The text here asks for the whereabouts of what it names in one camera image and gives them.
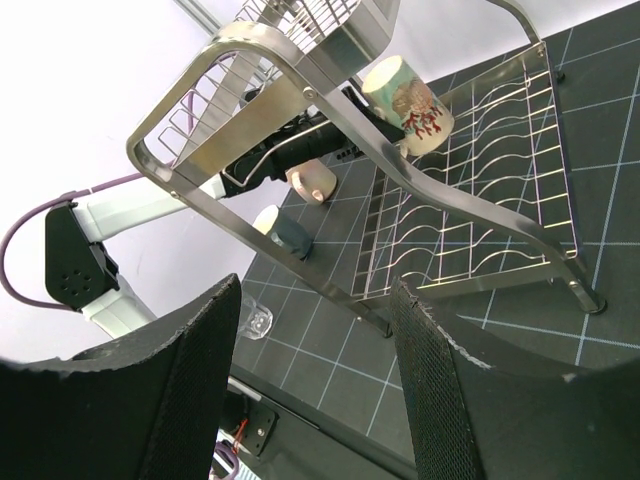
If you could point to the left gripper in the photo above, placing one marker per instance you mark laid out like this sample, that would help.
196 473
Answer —
309 137

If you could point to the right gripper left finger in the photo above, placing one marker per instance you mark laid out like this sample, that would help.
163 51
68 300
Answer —
146 405

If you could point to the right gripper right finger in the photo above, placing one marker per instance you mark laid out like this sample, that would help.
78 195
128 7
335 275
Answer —
480 407

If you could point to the cream floral painted mug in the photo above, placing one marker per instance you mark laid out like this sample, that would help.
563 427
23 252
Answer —
400 97

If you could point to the pink mug with handle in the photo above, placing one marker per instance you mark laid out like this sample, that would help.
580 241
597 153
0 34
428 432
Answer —
313 181

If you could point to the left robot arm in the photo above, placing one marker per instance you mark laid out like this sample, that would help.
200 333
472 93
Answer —
99 242

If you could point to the clear plastic cup left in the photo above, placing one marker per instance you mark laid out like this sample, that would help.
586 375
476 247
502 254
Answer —
255 319

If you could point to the black grid mat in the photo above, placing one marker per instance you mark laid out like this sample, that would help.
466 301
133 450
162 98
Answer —
557 141

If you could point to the steel wire dish rack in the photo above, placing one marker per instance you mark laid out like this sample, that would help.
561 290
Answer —
288 56

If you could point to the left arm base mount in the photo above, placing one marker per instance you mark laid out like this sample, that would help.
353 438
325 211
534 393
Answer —
247 421

